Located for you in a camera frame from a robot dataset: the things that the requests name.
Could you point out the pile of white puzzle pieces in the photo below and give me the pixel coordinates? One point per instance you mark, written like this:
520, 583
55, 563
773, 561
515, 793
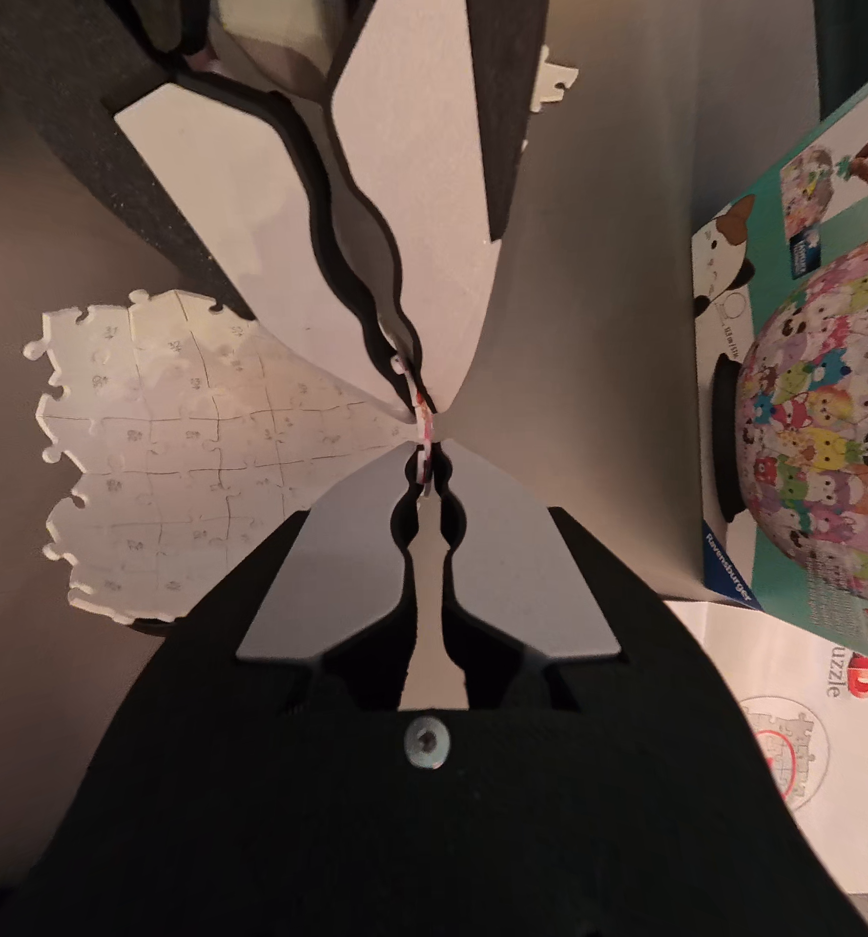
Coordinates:
551, 77

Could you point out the colourful puzzle box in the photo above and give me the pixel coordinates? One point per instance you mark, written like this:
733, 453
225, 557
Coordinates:
807, 439

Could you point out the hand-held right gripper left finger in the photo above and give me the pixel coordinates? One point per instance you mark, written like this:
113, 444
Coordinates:
331, 585

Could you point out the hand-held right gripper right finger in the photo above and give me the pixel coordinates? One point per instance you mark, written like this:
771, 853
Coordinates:
529, 585

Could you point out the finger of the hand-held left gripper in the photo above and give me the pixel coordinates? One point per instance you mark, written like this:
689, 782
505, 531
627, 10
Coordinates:
243, 219
434, 183

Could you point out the partly built puzzle ball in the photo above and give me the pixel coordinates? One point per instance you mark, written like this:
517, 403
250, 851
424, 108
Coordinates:
185, 454

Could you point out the single curved jigsaw piece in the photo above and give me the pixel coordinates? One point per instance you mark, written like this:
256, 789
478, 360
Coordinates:
425, 439

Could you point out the white instruction leaflet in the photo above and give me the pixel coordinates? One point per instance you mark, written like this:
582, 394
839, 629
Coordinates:
771, 695

